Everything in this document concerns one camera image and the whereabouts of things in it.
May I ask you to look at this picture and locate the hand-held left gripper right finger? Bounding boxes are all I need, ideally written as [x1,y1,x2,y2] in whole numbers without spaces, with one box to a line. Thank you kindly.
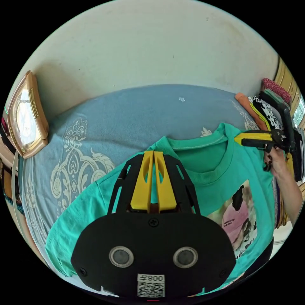
[154,151,177,213]

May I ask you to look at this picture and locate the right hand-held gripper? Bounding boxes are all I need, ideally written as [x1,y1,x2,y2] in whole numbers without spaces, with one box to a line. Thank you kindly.
[234,128,287,173]

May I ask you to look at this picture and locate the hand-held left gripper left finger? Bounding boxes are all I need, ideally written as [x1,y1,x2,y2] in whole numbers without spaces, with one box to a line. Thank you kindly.
[130,151,154,213]

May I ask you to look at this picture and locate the blue green long sleeve shirt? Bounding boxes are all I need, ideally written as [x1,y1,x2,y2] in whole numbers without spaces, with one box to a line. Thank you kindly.
[45,123,275,296]

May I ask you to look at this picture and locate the person's right forearm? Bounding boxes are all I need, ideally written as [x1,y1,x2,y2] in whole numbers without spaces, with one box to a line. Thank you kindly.
[271,166,304,224]

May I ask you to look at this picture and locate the person's right hand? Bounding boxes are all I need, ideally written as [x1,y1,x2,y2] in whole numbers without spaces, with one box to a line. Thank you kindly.
[266,146,288,178]

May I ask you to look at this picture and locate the pile of clothes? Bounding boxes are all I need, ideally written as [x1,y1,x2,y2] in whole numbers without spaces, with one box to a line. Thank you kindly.
[234,78,305,230]

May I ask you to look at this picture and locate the window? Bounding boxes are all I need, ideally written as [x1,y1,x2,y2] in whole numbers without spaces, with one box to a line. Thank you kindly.
[292,95,305,130]

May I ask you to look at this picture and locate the bed with blue printed sheet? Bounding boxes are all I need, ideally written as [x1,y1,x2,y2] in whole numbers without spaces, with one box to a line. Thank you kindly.
[18,84,262,275]

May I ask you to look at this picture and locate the gold framed clock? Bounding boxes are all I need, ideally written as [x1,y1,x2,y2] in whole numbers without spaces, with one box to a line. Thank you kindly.
[6,70,50,159]

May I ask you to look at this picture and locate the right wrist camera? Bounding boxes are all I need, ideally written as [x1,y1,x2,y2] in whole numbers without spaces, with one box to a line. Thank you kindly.
[282,106,296,153]

